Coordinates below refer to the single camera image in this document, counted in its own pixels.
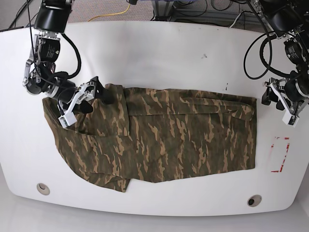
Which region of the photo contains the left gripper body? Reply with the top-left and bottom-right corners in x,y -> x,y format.
263,78 -> 309,117

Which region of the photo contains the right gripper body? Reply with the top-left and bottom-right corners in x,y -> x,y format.
58,82 -> 94,116

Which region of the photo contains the camouflage t-shirt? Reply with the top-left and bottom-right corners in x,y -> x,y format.
42,84 -> 257,192

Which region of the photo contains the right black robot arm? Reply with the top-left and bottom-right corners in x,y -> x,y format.
23,0 -> 114,117

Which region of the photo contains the red tape rectangle marking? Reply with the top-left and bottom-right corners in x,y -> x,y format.
267,137 -> 290,173

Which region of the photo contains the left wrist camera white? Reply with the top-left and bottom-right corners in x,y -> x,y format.
282,111 -> 299,128

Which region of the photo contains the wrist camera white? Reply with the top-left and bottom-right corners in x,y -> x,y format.
282,111 -> 299,128
58,112 -> 77,128

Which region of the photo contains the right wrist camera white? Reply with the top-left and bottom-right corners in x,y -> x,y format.
58,112 -> 77,128

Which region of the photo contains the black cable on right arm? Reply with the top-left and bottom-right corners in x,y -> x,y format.
26,0 -> 49,83

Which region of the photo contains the white cable on floor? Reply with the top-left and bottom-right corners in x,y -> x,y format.
228,12 -> 244,29

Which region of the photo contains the yellow cable on floor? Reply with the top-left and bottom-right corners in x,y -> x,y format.
87,1 -> 132,22

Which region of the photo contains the left table cable grommet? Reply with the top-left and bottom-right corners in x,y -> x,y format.
37,183 -> 50,196

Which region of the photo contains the table cable grommet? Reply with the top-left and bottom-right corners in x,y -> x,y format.
37,183 -> 50,196
247,195 -> 262,207

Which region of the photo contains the right table cable grommet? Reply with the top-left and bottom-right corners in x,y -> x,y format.
247,195 -> 262,207

